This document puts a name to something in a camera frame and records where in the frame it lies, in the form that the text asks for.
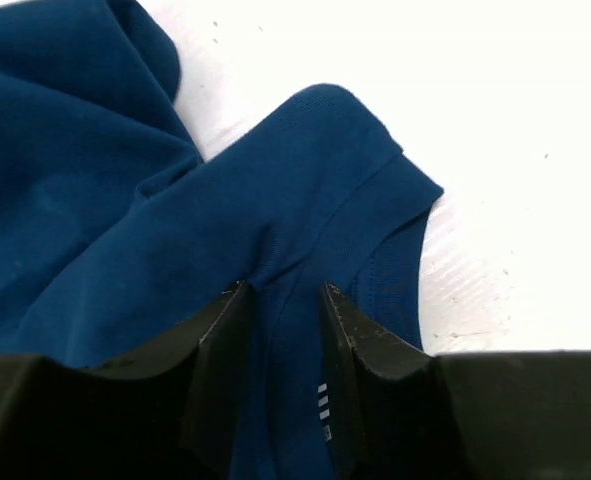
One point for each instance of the blue t shirt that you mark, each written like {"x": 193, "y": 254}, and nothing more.
{"x": 113, "y": 229}

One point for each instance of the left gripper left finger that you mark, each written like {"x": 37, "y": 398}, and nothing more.
{"x": 168, "y": 409}

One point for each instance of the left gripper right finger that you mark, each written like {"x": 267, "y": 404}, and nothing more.
{"x": 399, "y": 413}

